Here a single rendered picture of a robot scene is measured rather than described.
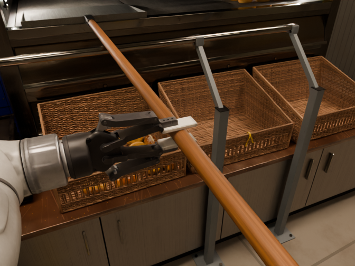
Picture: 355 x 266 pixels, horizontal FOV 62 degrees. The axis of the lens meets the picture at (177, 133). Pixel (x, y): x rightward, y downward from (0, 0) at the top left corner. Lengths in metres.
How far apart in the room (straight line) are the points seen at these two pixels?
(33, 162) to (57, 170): 0.04
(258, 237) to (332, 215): 1.85
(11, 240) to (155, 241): 1.18
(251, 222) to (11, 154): 0.35
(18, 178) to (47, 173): 0.04
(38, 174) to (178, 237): 1.16
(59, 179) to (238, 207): 0.27
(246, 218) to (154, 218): 1.02
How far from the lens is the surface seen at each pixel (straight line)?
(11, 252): 0.38
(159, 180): 1.33
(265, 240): 0.39
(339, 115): 1.83
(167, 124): 0.54
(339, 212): 2.27
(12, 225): 0.40
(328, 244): 2.05
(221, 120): 1.14
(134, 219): 1.36
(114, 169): 0.56
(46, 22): 1.47
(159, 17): 1.55
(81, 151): 0.49
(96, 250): 1.44
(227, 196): 0.42
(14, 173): 0.48
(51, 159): 0.49
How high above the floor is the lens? 1.48
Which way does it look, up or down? 33 degrees down
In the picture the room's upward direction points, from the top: straight up
